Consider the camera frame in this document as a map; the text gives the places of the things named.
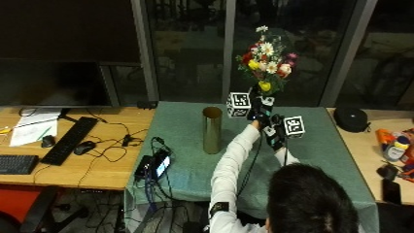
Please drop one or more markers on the person's left hand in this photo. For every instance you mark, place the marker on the person's left hand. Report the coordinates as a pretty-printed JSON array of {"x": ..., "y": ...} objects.
[{"x": 257, "y": 111}]

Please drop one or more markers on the person's right hand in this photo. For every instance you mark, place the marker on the person's right hand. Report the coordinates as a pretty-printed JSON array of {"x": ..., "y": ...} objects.
[{"x": 276, "y": 132}]

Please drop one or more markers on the colourful flower bouquet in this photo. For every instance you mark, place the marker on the colourful flower bouquet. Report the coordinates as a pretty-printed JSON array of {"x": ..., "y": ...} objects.
[{"x": 268, "y": 61}]

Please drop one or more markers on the white marker cube right glove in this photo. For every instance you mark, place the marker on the white marker cube right glove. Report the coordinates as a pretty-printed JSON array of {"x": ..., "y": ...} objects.
[{"x": 294, "y": 126}]

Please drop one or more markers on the white marker cube glove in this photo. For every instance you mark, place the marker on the white marker cube glove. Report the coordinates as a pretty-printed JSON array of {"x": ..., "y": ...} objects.
[
  {"x": 294, "y": 126},
  {"x": 238, "y": 104}
]

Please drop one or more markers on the white marker cube left glove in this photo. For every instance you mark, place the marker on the white marker cube left glove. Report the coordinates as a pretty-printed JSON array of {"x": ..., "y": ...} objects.
[{"x": 238, "y": 104}]

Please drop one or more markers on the tall brass cylinder vase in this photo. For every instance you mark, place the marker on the tall brass cylinder vase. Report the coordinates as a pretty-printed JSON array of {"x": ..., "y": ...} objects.
[{"x": 212, "y": 130}]

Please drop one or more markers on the black round case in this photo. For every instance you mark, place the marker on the black round case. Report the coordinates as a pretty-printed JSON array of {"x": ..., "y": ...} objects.
[{"x": 351, "y": 119}]

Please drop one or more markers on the the person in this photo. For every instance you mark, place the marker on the the person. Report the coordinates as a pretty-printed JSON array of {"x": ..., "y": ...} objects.
[{"x": 276, "y": 194}]

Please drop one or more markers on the green tablecloth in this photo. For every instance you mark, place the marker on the green tablecloth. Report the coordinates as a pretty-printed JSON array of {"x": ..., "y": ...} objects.
[{"x": 189, "y": 155}]

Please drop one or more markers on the wooden side table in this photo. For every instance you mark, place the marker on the wooden side table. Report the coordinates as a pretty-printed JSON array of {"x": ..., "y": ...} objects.
[{"x": 379, "y": 155}]

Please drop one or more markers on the orange packet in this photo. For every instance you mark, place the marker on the orange packet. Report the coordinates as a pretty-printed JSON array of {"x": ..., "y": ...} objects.
[{"x": 383, "y": 136}]

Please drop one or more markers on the black armband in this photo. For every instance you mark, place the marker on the black armband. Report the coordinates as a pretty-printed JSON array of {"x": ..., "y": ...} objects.
[{"x": 218, "y": 207}]

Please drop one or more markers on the white bottle yellow cap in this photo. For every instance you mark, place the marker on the white bottle yellow cap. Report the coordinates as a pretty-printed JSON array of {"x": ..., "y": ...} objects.
[{"x": 397, "y": 148}]

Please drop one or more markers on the black device with lit screen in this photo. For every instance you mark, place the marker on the black device with lit screen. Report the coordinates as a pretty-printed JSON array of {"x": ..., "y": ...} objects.
[{"x": 154, "y": 165}]

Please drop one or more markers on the black phone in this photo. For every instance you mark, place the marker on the black phone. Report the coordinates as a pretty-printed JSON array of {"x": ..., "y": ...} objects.
[{"x": 390, "y": 191}]

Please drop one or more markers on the black computer mouse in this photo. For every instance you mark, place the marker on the black computer mouse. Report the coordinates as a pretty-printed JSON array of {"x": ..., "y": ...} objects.
[{"x": 84, "y": 147}]

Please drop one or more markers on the long black keyboard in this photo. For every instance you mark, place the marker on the long black keyboard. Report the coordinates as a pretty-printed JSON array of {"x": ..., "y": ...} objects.
[{"x": 69, "y": 140}]

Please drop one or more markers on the wooden desk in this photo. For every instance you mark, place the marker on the wooden desk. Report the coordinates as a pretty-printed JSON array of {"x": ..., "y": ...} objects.
[{"x": 73, "y": 152}]

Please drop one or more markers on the black computer monitor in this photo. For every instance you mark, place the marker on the black computer monitor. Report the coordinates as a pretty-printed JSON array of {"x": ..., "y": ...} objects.
[{"x": 52, "y": 82}]

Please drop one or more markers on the grey computer mouse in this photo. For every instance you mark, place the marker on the grey computer mouse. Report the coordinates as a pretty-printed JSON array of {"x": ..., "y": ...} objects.
[{"x": 48, "y": 141}]

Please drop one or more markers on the white paper sheets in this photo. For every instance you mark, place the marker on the white paper sheets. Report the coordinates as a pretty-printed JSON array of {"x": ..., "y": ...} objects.
[{"x": 36, "y": 127}]

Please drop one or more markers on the small dark keyboard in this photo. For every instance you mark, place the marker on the small dark keyboard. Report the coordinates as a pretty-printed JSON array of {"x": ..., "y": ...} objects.
[{"x": 16, "y": 164}]

